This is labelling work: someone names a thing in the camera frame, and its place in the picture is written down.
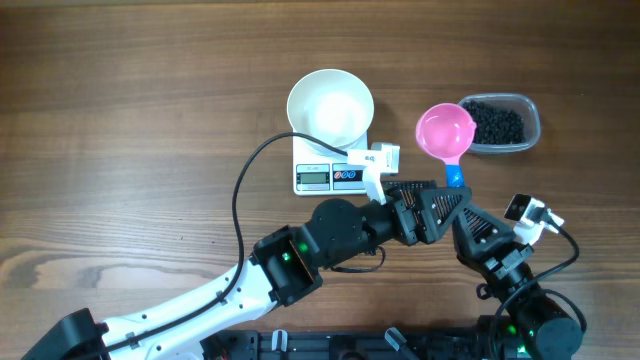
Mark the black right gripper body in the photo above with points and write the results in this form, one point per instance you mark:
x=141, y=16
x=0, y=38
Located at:
x=501, y=256

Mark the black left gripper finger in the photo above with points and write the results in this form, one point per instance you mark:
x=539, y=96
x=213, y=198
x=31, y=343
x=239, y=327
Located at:
x=413, y=209
x=437, y=209

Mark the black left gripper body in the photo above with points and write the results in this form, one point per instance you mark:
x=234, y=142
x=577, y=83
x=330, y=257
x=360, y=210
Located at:
x=407, y=217

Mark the pink scoop with blue handle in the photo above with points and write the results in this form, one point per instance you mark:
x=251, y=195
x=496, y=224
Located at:
x=445, y=132

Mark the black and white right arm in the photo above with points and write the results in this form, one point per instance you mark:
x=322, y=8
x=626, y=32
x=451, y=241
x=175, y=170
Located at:
x=547, y=330

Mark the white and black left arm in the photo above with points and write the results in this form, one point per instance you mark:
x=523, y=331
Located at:
x=282, y=269

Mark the white bowl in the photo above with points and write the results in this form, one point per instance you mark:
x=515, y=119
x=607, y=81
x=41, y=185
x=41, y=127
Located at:
x=332, y=105

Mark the black beans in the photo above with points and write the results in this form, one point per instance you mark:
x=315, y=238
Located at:
x=495, y=125

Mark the clear plastic container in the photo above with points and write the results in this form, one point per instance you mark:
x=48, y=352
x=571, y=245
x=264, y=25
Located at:
x=523, y=106

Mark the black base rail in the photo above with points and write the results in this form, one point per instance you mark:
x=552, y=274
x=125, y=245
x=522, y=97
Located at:
x=446, y=344

